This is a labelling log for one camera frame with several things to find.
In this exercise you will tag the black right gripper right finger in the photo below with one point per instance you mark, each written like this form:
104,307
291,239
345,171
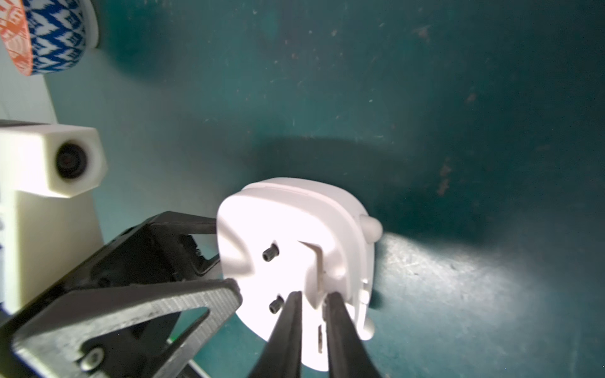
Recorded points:
346,354

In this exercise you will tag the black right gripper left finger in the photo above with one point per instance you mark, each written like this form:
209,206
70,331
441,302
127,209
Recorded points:
281,357

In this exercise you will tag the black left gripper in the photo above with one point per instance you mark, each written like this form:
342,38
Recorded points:
143,305

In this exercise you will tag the white square alarm clock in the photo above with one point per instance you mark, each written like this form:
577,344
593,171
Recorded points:
285,234

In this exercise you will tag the orange patterned bowl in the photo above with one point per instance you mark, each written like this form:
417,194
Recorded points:
47,36

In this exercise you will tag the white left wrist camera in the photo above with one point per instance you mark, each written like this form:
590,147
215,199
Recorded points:
48,220

